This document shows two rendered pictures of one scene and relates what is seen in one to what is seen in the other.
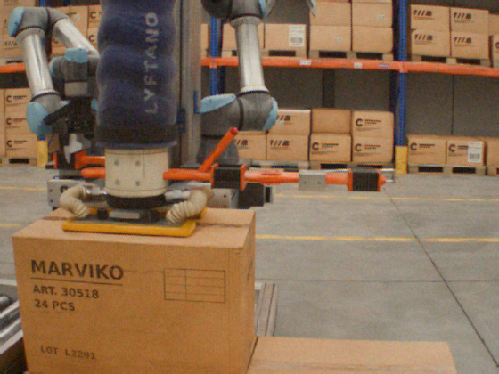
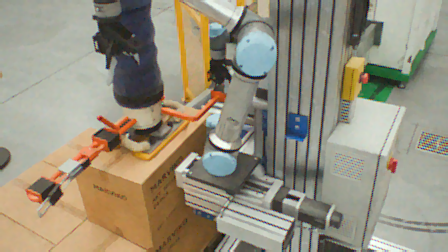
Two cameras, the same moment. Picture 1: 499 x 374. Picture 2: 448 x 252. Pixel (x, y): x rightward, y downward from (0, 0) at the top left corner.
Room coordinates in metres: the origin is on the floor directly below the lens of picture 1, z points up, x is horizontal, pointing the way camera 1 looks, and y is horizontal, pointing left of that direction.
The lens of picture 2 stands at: (2.69, -1.13, 2.19)
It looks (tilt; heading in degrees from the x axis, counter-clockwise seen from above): 34 degrees down; 116
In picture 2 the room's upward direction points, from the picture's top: 3 degrees counter-clockwise
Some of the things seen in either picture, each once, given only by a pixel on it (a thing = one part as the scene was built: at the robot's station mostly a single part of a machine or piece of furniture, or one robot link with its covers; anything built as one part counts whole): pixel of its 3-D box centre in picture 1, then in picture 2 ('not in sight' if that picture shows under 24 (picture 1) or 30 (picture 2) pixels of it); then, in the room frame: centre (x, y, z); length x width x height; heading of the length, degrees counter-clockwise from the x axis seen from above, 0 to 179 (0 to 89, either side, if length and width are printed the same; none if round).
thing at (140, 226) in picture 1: (127, 219); not in sight; (1.49, 0.32, 0.97); 0.34 x 0.10 x 0.05; 85
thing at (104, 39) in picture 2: not in sight; (110, 33); (1.84, -0.11, 1.66); 0.09 x 0.08 x 0.12; 175
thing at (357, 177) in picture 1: (364, 180); (42, 189); (1.53, -0.29, 1.07); 0.08 x 0.07 x 0.05; 85
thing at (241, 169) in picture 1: (229, 175); (106, 139); (1.57, 0.06, 1.08); 0.10 x 0.08 x 0.06; 175
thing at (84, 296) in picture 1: (143, 290); (150, 166); (1.58, 0.30, 0.74); 0.60 x 0.40 x 0.40; 86
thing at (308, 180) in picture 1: (312, 180); (70, 170); (1.55, -0.15, 1.07); 0.07 x 0.07 x 0.04; 85
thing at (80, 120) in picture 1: (78, 115); (218, 69); (1.87, 0.56, 1.22); 0.09 x 0.08 x 0.12; 86
